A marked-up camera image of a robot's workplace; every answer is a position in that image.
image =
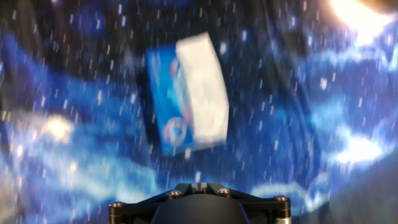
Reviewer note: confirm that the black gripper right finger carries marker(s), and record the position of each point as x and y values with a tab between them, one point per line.
264	208

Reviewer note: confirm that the blue tissue pack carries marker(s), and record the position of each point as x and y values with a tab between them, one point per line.
164	102

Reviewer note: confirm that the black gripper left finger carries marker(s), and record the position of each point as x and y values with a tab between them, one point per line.
136	208

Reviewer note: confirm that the galaxy landscape printed tablecloth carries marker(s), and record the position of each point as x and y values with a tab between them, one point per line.
77	93

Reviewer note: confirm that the white napkin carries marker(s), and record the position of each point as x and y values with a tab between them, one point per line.
205	90

